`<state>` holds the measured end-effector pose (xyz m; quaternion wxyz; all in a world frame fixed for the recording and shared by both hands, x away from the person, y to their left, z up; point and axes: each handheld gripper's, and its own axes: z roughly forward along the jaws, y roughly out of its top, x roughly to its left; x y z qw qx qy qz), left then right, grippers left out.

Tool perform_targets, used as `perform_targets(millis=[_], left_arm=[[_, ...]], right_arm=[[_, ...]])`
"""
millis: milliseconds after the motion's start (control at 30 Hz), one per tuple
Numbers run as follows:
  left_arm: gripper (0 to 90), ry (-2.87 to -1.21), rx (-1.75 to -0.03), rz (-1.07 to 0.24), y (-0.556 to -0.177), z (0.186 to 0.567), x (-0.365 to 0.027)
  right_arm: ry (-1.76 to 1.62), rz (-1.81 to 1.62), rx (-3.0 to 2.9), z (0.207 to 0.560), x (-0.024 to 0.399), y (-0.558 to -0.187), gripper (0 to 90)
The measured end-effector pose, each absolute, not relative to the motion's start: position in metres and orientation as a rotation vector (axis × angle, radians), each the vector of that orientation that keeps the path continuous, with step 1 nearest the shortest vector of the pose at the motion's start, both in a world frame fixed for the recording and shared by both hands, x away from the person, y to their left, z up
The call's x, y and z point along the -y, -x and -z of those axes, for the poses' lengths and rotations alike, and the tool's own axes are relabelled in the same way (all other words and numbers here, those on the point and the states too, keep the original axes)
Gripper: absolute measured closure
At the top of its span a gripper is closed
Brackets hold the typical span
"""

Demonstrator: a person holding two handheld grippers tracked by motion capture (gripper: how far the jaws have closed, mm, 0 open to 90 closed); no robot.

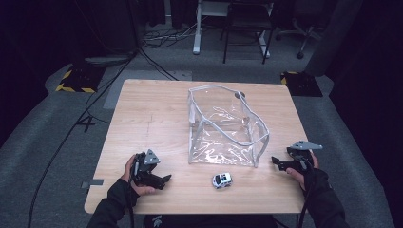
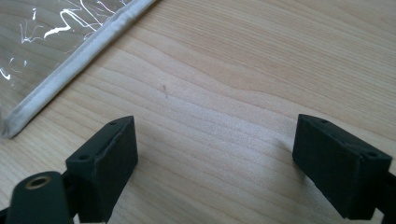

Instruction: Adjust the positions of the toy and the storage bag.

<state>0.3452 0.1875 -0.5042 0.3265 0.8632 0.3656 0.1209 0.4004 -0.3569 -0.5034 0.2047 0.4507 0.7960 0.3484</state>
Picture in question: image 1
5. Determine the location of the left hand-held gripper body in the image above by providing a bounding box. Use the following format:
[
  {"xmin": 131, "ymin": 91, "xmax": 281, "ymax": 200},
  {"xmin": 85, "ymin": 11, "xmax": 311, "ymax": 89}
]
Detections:
[{"xmin": 130, "ymin": 149, "xmax": 163, "ymax": 188}]

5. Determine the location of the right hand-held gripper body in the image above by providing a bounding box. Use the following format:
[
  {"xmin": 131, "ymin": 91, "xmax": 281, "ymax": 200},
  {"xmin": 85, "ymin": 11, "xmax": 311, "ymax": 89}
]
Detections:
[{"xmin": 286, "ymin": 141, "xmax": 324, "ymax": 174}]

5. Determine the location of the white toy car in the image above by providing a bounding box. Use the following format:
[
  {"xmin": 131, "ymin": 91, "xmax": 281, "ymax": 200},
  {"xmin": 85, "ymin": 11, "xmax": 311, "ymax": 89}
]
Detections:
[{"xmin": 211, "ymin": 172, "xmax": 234, "ymax": 190}]

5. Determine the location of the transparent plastic zipper bag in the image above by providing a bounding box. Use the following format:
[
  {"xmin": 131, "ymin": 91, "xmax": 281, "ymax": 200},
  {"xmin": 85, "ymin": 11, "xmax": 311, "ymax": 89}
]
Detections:
[{"xmin": 187, "ymin": 84, "xmax": 271, "ymax": 168}]

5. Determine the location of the person's right hand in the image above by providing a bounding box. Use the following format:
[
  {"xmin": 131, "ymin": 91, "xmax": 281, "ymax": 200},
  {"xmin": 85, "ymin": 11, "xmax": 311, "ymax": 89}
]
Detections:
[{"xmin": 285, "ymin": 153, "xmax": 320, "ymax": 191}]

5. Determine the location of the person's left hand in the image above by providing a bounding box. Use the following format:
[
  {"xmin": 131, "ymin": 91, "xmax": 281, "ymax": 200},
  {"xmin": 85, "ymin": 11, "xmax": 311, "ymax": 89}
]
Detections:
[{"xmin": 121, "ymin": 154, "xmax": 157, "ymax": 197}]

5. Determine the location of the grey floor tape piece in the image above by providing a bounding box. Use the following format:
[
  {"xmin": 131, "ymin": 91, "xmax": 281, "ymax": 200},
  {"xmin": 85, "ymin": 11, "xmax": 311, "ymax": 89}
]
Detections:
[{"xmin": 81, "ymin": 179, "xmax": 105, "ymax": 190}]

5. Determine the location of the person's dark clothing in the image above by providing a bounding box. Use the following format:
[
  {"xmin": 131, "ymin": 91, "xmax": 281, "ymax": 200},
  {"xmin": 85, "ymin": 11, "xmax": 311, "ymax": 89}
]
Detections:
[{"xmin": 144, "ymin": 214, "xmax": 280, "ymax": 228}]

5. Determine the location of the black yellow striped floor plate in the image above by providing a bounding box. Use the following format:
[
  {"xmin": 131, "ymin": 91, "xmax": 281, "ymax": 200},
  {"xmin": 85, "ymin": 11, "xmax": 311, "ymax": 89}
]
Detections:
[
  {"xmin": 55, "ymin": 64, "xmax": 106, "ymax": 94},
  {"xmin": 279, "ymin": 70, "xmax": 324, "ymax": 98}
]

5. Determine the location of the black floor tape cross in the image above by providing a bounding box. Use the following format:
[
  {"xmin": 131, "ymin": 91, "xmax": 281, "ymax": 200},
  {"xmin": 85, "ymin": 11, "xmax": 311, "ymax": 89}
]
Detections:
[{"xmin": 75, "ymin": 115, "xmax": 96, "ymax": 134}]

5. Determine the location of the grey curtain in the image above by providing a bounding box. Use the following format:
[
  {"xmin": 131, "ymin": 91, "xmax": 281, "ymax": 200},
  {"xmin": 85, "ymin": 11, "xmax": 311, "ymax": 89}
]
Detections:
[{"xmin": 304, "ymin": 0, "xmax": 364, "ymax": 78}]

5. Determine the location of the office swivel chair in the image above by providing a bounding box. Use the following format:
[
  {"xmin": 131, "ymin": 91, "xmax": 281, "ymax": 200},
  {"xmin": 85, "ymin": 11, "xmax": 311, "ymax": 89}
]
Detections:
[{"xmin": 275, "ymin": 0, "xmax": 325, "ymax": 61}]

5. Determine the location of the dark equipment stand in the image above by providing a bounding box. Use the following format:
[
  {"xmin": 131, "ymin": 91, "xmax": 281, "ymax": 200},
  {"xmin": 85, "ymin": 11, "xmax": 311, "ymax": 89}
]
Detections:
[{"xmin": 70, "ymin": 0, "xmax": 141, "ymax": 68}]

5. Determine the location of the black metal chair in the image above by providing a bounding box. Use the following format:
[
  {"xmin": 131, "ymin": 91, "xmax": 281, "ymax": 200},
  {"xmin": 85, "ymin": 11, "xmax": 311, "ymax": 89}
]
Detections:
[{"xmin": 220, "ymin": 0, "xmax": 276, "ymax": 66}]

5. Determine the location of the right hand-held gripper black cable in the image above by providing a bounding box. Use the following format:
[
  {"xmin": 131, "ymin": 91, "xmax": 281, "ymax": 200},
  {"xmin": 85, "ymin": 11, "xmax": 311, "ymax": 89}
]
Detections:
[{"xmin": 297, "ymin": 160, "xmax": 317, "ymax": 228}]

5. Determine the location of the hand-held gripper black cable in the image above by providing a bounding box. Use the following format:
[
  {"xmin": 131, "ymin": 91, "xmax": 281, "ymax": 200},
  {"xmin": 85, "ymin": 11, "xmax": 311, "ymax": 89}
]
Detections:
[
  {"xmin": 297, "ymin": 160, "xmax": 317, "ymax": 228},
  {"xmin": 126, "ymin": 188, "xmax": 137, "ymax": 228}
]

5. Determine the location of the left hand-held gripper black cable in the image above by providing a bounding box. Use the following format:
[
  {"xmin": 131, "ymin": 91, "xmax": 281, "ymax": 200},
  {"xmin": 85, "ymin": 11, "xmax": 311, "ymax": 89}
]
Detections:
[{"xmin": 126, "ymin": 188, "xmax": 137, "ymax": 228}]

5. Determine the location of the long black floor cable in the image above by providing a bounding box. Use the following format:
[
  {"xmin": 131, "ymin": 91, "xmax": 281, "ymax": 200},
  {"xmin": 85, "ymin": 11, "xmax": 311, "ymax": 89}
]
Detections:
[{"xmin": 27, "ymin": 51, "xmax": 138, "ymax": 228}]

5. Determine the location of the bundle of floor cables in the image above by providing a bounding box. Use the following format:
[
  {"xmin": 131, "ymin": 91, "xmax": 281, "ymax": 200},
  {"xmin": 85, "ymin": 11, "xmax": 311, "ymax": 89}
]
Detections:
[{"xmin": 142, "ymin": 18, "xmax": 199, "ymax": 50}]

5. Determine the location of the white desk frame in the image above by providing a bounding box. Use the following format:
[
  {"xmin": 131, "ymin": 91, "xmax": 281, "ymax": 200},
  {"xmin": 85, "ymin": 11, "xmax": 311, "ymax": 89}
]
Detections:
[{"xmin": 192, "ymin": 0, "xmax": 272, "ymax": 60}]

